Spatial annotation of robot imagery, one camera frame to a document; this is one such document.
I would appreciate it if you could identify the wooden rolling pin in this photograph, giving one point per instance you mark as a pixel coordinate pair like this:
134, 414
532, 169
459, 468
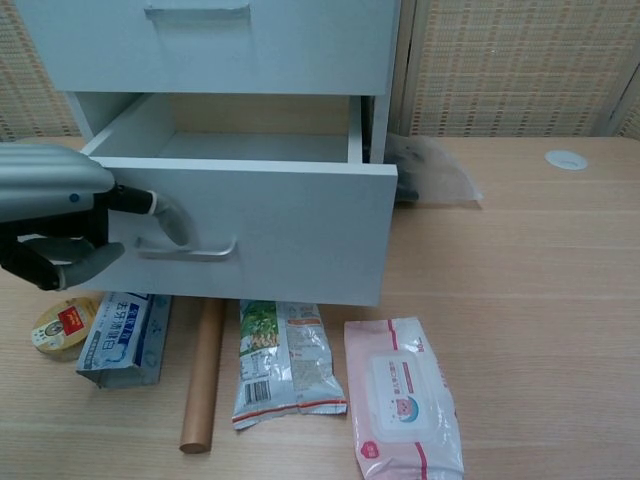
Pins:
202, 375

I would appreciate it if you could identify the pink wet wipes pack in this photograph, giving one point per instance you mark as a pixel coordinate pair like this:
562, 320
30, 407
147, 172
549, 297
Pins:
400, 395

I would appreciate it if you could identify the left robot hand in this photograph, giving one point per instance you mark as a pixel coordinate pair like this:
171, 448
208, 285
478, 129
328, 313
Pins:
50, 185

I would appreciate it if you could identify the woven folding screen panel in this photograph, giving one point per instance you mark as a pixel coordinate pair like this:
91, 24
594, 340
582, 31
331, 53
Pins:
510, 65
631, 100
25, 75

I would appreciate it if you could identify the blue white toothpaste box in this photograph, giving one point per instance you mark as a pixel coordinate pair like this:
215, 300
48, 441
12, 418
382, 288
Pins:
120, 345

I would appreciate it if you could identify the clear plastic bag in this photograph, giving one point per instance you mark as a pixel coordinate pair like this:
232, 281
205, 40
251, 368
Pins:
450, 175

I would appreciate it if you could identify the round yellow tin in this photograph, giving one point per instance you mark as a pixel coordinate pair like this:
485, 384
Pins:
60, 330

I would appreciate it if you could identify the silver green snack bag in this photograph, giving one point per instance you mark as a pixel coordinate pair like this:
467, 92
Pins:
280, 360

